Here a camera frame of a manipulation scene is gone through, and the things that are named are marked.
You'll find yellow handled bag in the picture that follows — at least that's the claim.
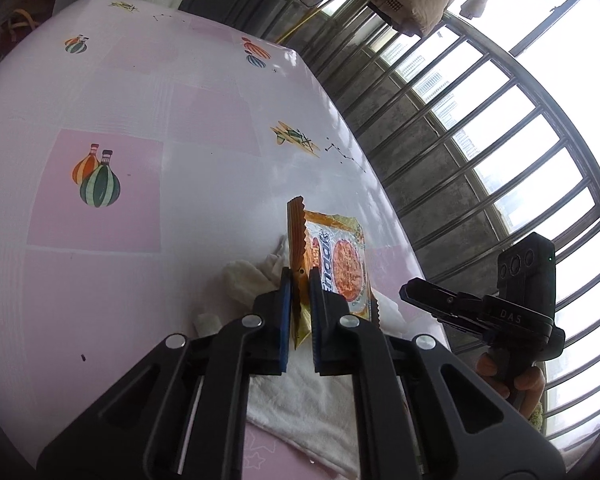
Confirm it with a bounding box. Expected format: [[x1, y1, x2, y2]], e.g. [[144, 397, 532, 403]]
[[0, 7, 46, 43]]

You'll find crumpled white tissue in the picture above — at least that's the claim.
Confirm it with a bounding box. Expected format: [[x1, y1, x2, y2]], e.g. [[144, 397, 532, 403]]
[[220, 237, 288, 311]]

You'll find white terry towel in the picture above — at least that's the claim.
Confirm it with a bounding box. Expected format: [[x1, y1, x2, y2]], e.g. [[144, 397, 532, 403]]
[[194, 290, 451, 478]]

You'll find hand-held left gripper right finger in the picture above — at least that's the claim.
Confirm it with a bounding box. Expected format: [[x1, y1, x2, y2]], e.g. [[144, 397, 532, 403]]
[[307, 267, 568, 480]]

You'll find yellow pole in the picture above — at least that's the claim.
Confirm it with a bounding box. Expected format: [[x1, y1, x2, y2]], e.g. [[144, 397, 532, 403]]
[[277, 2, 331, 43]]

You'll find pink white printed tablecloth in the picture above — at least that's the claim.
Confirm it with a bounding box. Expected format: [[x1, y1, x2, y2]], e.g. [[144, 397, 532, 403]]
[[0, 0, 451, 480]]

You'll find orange noodle packet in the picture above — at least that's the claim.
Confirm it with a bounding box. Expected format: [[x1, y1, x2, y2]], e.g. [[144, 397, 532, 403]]
[[286, 197, 381, 351]]

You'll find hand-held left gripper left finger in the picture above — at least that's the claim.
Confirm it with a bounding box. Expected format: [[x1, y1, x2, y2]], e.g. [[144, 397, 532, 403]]
[[36, 266, 295, 480]]

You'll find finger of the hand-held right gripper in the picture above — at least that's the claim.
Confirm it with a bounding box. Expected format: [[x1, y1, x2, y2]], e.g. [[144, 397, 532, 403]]
[[399, 278, 486, 314], [432, 311, 491, 333]]

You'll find stainless steel window grille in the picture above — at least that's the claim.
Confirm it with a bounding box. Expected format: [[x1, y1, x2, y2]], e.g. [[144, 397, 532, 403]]
[[260, 0, 600, 461]]

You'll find person's right hand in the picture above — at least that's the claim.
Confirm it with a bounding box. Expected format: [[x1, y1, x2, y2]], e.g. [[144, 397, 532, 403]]
[[476, 352, 546, 413]]

